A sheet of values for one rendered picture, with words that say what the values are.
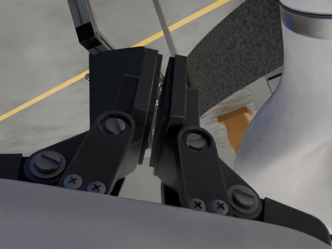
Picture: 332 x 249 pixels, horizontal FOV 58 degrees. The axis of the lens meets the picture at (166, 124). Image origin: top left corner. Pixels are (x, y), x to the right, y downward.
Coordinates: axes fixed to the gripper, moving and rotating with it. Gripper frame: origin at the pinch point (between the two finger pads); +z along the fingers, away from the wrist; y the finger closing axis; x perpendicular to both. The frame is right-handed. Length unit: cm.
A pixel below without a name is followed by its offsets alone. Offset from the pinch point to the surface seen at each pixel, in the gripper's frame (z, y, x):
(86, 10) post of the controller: 40.5, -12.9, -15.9
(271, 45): 128, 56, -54
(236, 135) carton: 548, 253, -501
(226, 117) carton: 588, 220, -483
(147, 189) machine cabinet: 354, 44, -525
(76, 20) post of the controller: 39.2, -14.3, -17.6
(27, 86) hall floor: 220, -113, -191
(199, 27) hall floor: 264, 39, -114
